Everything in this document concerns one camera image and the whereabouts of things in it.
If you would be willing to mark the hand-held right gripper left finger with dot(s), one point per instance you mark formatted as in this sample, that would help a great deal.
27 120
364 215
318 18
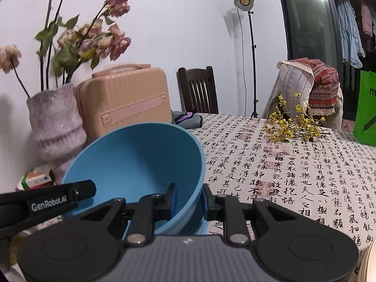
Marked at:
174 199

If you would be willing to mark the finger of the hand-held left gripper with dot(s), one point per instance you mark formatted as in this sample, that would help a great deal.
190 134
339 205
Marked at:
85 189

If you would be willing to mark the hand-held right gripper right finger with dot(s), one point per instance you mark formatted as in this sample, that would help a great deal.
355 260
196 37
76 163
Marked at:
206 205

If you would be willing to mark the large cream plate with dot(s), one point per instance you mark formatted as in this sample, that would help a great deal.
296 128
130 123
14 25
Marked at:
370 267

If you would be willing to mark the green and white box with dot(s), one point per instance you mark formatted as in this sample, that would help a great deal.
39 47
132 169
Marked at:
35 177

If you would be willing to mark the grey ceramic vase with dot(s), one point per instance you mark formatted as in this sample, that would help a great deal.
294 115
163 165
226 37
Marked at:
55 123

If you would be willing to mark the grey and purple cloth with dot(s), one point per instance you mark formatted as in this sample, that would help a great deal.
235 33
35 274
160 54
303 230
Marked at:
191 122

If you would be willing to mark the pink hard-shell suitcase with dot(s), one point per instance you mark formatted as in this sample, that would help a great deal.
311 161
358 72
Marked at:
123 94

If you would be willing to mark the yellow blossom branch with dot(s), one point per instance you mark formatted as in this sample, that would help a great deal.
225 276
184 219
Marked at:
288 129

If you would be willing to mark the dark wooden chair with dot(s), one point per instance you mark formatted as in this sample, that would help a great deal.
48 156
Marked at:
195 75

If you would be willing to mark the dried rose bouquet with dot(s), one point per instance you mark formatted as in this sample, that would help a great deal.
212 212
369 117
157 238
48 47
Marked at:
63 58

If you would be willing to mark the white lace cloth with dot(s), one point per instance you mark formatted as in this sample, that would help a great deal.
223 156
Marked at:
293 85

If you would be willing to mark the chair draped with patterned blankets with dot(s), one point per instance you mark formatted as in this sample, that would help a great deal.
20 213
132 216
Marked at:
337 114

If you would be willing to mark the studio light on tripod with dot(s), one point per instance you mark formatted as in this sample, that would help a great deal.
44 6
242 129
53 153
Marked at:
252 50

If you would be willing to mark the red patterned blanket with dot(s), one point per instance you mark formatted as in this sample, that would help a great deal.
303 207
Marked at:
323 88

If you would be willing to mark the green paper bag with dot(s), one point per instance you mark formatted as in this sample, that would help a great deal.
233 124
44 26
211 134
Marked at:
365 108

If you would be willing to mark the black framed glass door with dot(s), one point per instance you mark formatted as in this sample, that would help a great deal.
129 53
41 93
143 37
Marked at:
308 35

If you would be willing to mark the hanging light blue shirt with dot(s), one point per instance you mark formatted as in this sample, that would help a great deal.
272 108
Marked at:
349 35

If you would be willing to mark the hanging pink garment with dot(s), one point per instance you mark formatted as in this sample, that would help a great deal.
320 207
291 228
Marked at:
366 20

